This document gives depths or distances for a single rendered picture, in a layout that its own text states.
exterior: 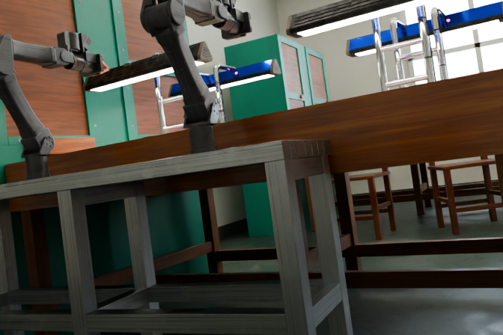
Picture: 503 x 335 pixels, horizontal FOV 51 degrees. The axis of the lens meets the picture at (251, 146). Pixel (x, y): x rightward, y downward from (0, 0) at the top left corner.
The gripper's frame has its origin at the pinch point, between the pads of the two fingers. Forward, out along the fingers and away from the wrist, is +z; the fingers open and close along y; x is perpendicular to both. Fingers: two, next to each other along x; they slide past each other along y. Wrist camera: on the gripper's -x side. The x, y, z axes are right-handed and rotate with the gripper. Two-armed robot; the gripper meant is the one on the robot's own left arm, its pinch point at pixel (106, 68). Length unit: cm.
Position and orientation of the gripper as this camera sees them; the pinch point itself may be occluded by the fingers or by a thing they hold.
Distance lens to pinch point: 207.6
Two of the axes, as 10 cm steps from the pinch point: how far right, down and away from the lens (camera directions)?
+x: 1.3, 9.9, -0.6
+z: 4.3, 0.0, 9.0
